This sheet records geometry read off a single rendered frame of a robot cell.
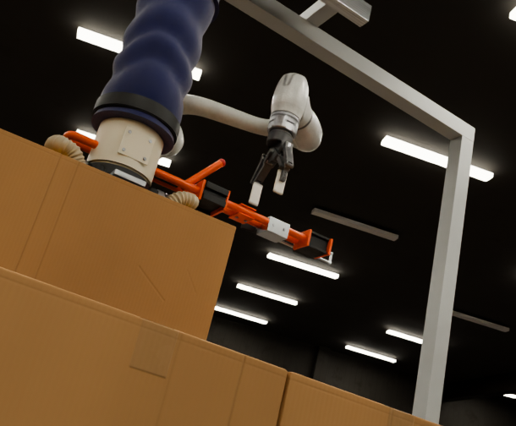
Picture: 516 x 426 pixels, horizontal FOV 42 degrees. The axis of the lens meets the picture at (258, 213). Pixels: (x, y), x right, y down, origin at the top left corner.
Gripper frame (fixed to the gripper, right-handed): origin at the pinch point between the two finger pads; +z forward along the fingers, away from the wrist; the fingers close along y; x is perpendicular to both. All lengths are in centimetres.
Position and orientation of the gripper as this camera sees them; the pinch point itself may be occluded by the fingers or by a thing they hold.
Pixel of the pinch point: (266, 195)
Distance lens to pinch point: 191.9
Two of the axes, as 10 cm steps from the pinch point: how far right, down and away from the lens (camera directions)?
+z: -2.3, 9.0, -3.8
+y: 5.1, -2.3, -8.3
